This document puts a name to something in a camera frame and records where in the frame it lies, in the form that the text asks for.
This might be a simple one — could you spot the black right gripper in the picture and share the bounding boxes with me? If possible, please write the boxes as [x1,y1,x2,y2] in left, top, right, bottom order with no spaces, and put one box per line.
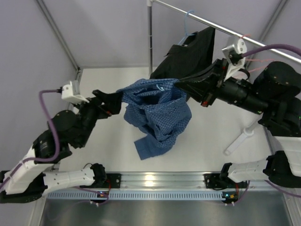
[175,60,272,117]

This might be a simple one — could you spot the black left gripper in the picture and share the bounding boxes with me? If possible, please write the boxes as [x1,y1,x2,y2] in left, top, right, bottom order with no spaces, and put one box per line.
[73,89,124,148]

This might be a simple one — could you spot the blue checked shirt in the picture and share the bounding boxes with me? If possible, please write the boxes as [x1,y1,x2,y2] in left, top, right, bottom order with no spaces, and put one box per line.
[120,79,192,160]

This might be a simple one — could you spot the pink wire hanger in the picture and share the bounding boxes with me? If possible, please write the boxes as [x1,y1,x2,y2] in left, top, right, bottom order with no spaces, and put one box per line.
[237,34,275,78]

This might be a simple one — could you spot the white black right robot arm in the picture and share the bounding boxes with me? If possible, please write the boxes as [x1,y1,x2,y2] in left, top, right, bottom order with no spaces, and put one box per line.
[175,59,301,188]

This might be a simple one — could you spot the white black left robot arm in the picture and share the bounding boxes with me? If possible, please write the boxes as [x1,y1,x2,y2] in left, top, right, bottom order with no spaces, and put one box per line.
[0,88,123,204]

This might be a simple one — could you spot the black pinstriped shirt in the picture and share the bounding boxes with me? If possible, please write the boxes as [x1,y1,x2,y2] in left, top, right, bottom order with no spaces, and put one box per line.
[150,27,215,79]

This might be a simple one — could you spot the silver clothes rack top bar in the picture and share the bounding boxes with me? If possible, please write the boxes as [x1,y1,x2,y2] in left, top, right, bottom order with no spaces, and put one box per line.
[152,0,301,64]

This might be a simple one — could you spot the silver left rack pole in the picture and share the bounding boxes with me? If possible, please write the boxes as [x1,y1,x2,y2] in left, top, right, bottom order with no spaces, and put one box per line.
[147,0,153,75]

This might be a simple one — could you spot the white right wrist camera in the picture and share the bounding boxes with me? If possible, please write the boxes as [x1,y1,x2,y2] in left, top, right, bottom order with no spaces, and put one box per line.
[222,36,247,81]

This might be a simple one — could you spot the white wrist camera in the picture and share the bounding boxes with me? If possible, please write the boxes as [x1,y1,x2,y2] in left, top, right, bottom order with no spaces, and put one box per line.
[61,80,89,105]
[222,36,247,81]

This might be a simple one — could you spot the blue wire hanger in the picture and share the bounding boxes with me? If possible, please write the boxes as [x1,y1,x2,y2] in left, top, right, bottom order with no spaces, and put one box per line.
[177,10,194,45]

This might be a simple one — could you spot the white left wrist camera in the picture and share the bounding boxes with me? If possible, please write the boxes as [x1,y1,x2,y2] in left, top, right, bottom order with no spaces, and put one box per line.
[61,80,89,105]

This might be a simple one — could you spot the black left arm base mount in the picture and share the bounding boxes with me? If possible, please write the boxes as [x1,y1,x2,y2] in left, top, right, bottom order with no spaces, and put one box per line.
[94,173,121,189]

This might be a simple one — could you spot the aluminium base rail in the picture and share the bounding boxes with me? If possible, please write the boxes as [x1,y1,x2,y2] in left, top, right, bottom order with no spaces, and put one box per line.
[47,171,294,189]

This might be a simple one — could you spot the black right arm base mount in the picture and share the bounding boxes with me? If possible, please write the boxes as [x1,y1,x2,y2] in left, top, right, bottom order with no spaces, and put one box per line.
[204,173,230,191]

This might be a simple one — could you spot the grey slotted cable duct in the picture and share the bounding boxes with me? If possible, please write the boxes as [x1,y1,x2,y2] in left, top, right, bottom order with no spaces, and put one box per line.
[48,190,235,201]

